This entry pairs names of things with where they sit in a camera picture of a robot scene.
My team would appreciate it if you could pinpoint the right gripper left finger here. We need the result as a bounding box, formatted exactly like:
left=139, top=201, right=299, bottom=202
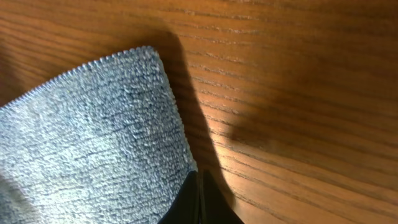
left=158, top=171, right=200, bottom=224

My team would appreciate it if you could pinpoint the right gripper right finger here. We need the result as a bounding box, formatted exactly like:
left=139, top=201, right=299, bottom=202
left=200, top=170, right=244, bottom=224

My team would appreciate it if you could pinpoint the blue microfiber cloth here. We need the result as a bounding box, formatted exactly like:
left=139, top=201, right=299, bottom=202
left=1, top=47, right=197, bottom=223

